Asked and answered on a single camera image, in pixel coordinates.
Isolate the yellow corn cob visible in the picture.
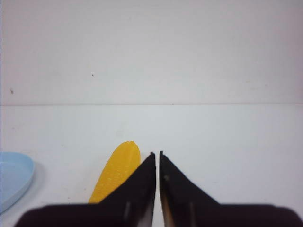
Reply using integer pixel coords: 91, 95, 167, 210
89, 141, 141, 204

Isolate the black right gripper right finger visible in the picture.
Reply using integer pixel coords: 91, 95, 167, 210
159, 152, 303, 227

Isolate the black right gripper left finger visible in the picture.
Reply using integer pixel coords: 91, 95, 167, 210
16, 153, 156, 227

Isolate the light blue round plate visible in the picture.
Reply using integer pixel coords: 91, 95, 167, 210
0, 152, 35, 213

